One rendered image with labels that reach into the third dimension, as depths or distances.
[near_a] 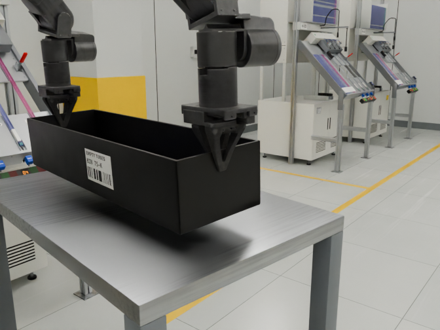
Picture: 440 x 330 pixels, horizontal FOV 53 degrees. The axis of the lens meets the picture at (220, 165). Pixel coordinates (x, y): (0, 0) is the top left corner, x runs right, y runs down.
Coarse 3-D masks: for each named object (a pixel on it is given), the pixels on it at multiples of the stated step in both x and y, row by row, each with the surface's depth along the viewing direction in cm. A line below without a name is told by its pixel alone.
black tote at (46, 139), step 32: (32, 128) 101; (64, 128) 88; (96, 128) 113; (128, 128) 101; (160, 128) 92; (64, 160) 91; (96, 160) 80; (128, 160) 71; (160, 160) 64; (192, 160) 63; (256, 160) 72; (96, 192) 82; (128, 192) 73; (160, 192) 66; (192, 192) 64; (224, 192) 69; (256, 192) 74; (160, 224) 68; (192, 224) 65
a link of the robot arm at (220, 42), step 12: (216, 24) 62; (228, 24) 63; (204, 36) 60; (216, 36) 60; (228, 36) 60; (240, 36) 63; (204, 48) 61; (216, 48) 60; (228, 48) 61; (240, 48) 64; (204, 60) 61; (216, 60) 61; (228, 60) 61; (240, 60) 65
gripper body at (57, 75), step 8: (48, 64) 101; (56, 64) 101; (64, 64) 103; (48, 72) 102; (56, 72) 102; (64, 72) 103; (48, 80) 102; (56, 80) 102; (64, 80) 103; (48, 88) 102; (56, 88) 100; (64, 88) 101; (72, 88) 102; (80, 88) 104
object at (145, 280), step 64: (0, 192) 96; (64, 192) 96; (0, 256) 106; (64, 256) 68; (128, 256) 66; (192, 256) 66; (256, 256) 67; (320, 256) 83; (0, 320) 109; (128, 320) 56; (320, 320) 86
